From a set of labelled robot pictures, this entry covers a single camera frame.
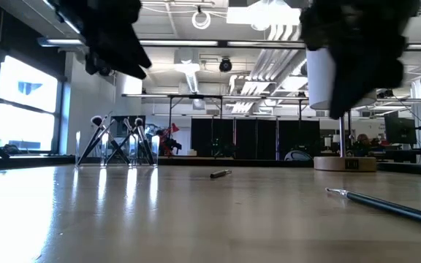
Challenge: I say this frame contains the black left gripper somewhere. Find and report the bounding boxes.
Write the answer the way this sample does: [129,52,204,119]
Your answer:
[48,0,153,80]

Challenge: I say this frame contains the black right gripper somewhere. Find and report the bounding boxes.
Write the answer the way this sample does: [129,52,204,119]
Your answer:
[300,0,421,120]

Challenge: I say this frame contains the black makeup brush round head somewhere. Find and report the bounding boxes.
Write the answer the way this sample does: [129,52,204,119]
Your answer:
[91,115,131,165]

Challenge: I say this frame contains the makeup brush white head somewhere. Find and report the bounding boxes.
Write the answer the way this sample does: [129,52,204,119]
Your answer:
[105,126,138,165]

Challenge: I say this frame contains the black makeup brush thick handle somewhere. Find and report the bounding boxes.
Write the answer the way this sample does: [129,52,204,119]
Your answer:
[82,120,117,164]

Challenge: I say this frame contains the black makeup brush dark bristles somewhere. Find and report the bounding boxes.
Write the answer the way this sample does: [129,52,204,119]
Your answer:
[209,169,233,180]

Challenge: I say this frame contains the long ceiling light strip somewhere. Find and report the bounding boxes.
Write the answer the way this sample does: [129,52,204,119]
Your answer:
[139,39,219,47]
[227,40,306,50]

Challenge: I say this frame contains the person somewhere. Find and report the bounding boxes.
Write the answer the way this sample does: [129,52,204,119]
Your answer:
[354,133,374,149]

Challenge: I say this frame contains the black computer monitor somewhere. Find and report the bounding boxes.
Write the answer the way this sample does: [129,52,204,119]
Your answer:
[384,115,418,145]

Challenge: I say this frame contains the red and black machine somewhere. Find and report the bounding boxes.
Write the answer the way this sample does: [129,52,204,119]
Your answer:
[158,122,183,157]

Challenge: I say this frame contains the white shade lamp wooden base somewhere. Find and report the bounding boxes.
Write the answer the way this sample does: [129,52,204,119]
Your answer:
[305,47,379,173]

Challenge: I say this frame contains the clear acrylic brush organizer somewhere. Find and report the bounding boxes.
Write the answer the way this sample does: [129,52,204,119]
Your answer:
[74,129,161,168]

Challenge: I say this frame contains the large bright window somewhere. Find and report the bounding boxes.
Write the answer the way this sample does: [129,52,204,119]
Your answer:
[0,54,64,154]

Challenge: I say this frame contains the black partition panels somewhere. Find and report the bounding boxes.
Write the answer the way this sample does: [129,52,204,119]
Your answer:
[190,117,321,161]

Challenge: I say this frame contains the dark wall screen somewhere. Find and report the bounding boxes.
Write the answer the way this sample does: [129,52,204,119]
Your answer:
[110,115,147,147]

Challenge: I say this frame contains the white ring on ceiling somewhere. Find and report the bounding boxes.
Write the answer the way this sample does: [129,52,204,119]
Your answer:
[191,9,213,31]

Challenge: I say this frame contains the black ceiling dome camera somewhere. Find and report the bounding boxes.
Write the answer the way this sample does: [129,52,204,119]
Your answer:
[218,57,234,74]

